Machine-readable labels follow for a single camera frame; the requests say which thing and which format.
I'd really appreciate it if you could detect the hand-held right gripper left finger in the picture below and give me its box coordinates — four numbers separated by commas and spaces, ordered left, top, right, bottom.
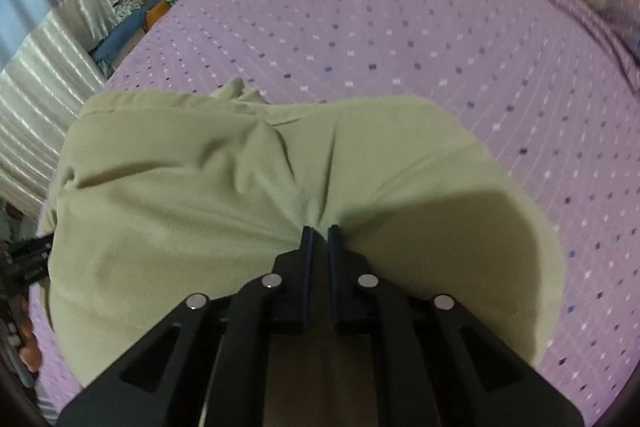
57, 226, 315, 427

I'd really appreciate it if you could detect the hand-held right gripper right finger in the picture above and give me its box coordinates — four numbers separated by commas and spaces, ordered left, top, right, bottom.
326, 225, 585, 427

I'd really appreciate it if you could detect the beige garment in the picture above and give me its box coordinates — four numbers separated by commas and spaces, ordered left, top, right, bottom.
39, 76, 567, 427

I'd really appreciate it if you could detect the person's left hand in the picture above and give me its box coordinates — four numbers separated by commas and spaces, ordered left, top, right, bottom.
10, 294, 43, 375

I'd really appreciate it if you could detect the silvery white curtain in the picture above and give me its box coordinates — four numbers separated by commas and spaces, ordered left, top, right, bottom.
0, 0, 142, 220

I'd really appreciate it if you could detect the blue cloth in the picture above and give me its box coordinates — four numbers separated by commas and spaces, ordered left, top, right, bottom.
89, 0, 172, 68

